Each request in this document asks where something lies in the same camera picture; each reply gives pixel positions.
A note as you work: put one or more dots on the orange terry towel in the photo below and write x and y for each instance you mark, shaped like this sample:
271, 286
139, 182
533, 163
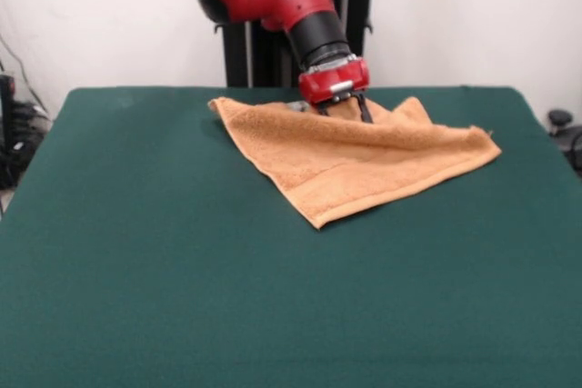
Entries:
345, 156

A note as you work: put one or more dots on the black equipment box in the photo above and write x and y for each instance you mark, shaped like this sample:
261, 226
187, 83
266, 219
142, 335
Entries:
7, 133

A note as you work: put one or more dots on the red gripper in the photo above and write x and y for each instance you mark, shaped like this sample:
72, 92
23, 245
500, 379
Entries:
332, 81

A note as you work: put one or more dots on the dark green table cloth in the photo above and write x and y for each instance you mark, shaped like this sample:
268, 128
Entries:
136, 297

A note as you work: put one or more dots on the black office chair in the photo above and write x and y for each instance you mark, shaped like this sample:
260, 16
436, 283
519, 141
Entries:
566, 131

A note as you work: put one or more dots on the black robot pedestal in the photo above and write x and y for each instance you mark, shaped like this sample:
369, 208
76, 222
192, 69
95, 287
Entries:
354, 6

